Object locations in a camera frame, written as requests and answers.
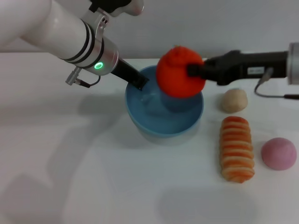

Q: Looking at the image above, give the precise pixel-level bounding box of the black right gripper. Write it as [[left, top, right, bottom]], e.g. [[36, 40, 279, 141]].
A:
[[187, 50, 289, 86]]

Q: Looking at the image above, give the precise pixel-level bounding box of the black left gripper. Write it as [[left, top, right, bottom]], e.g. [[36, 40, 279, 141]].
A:
[[112, 58, 150, 91]]

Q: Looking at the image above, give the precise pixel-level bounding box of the orange toy fruit with stem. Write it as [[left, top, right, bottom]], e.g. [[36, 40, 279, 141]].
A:
[[156, 45, 206, 98]]

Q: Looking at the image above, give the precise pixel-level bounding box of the blue bowl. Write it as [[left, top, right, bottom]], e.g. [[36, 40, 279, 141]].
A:
[[124, 65, 204, 146]]

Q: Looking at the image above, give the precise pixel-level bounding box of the beige round bun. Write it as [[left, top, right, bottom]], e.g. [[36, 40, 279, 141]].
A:
[[221, 88, 248, 114]]

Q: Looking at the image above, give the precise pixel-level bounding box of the orange striped bread loaf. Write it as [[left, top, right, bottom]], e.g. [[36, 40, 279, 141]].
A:
[[219, 116, 256, 184]]

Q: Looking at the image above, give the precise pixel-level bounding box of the pink round bun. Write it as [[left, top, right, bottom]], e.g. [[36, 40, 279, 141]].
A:
[[261, 137, 298, 172]]

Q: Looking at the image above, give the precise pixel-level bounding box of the left arm connector cable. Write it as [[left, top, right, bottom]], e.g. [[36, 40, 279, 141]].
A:
[[65, 67, 101, 89]]

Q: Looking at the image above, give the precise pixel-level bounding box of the arm connector cable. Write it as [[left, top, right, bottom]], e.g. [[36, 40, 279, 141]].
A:
[[65, 67, 101, 89], [254, 67, 299, 100]]

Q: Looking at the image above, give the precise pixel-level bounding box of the right arm connector cable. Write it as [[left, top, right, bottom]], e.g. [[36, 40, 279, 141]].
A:
[[254, 67, 299, 100]]

